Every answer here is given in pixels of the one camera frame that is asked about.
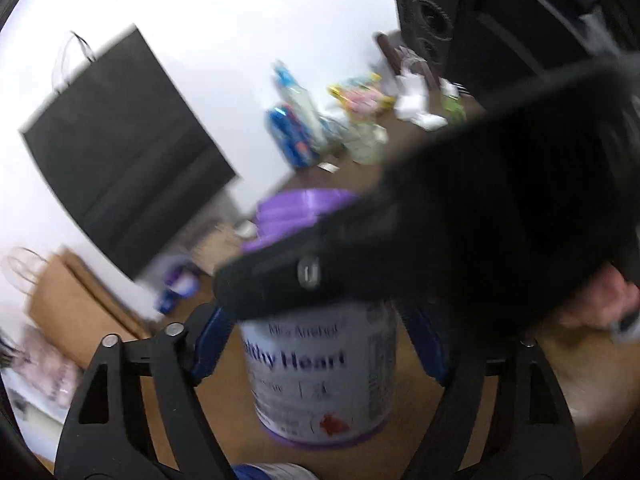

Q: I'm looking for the purple white supplement jar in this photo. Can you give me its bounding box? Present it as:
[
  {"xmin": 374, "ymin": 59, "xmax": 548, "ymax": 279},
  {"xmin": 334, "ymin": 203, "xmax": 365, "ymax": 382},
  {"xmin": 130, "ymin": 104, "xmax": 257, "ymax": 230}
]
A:
[{"xmin": 238, "ymin": 187, "xmax": 400, "ymax": 451}]

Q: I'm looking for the right hand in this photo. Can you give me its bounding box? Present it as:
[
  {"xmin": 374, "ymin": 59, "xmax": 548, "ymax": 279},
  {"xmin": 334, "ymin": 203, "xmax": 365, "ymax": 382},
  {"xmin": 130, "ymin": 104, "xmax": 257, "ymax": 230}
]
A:
[{"xmin": 552, "ymin": 264, "xmax": 639, "ymax": 330}]

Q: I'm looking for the pink patterned vase wrap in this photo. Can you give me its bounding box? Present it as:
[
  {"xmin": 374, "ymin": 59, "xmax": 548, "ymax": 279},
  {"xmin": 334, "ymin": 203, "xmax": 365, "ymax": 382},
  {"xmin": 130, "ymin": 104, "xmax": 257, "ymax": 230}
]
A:
[{"xmin": 10, "ymin": 325, "xmax": 82, "ymax": 410}]

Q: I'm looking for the blue silver jar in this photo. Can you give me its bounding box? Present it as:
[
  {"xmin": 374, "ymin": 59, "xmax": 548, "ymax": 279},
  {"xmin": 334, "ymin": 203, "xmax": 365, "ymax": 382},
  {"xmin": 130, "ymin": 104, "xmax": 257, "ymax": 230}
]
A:
[{"xmin": 232, "ymin": 463, "xmax": 318, "ymax": 480}]

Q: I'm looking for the brown paper bag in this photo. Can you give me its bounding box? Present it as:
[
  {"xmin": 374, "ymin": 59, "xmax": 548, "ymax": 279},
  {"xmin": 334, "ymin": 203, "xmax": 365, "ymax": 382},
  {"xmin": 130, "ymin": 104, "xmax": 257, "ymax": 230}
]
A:
[{"xmin": 1, "ymin": 247, "xmax": 153, "ymax": 368}]

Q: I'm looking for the white charger box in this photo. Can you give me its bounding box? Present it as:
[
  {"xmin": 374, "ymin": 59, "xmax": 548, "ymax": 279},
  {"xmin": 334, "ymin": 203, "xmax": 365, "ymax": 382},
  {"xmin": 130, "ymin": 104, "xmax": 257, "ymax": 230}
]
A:
[{"xmin": 394, "ymin": 73, "xmax": 448, "ymax": 131}]

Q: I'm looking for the clear drinking glass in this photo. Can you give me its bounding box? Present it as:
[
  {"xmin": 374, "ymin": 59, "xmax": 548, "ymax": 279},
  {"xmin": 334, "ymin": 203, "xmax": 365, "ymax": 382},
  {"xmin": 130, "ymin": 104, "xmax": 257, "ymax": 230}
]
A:
[{"xmin": 343, "ymin": 120, "xmax": 388, "ymax": 165}]

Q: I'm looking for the purple white lid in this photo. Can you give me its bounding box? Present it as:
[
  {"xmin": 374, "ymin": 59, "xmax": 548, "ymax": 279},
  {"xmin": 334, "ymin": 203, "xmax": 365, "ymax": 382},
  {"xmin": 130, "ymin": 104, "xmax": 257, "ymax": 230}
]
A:
[{"xmin": 157, "ymin": 254, "xmax": 200, "ymax": 315}]

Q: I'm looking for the colourful candy bag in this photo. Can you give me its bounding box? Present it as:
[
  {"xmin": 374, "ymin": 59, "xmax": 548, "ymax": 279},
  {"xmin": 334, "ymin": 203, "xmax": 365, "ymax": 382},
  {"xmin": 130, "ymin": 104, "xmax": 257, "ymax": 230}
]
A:
[{"xmin": 328, "ymin": 72, "xmax": 396, "ymax": 116}]

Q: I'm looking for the dark wooden chair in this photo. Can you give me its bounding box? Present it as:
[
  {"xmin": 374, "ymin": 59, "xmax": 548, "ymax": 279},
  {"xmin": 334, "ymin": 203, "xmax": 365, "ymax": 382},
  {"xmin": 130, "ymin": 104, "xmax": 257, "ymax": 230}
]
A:
[{"xmin": 373, "ymin": 30, "xmax": 437, "ymax": 90}]

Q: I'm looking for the clear container of seeds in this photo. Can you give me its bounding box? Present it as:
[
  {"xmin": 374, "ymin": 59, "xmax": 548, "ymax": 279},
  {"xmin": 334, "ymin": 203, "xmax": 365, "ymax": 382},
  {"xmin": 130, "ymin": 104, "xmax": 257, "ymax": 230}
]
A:
[{"xmin": 188, "ymin": 203, "xmax": 257, "ymax": 276}]

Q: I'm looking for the blue snack can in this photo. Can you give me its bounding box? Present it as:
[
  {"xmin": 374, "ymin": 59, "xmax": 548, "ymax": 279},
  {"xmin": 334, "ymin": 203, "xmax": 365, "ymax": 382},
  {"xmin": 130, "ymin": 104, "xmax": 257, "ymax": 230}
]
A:
[{"xmin": 267, "ymin": 104, "xmax": 318, "ymax": 169}]

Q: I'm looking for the clear glass bottle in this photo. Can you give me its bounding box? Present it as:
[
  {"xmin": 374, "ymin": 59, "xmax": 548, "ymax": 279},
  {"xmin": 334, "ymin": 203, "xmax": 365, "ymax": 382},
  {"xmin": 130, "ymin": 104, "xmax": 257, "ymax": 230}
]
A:
[{"xmin": 273, "ymin": 61, "xmax": 329, "ymax": 154}]

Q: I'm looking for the black paper bag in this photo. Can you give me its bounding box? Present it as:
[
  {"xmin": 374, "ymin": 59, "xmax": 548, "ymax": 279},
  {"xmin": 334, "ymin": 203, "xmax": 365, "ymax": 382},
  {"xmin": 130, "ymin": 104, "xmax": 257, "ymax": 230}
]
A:
[{"xmin": 23, "ymin": 29, "xmax": 235, "ymax": 278}]

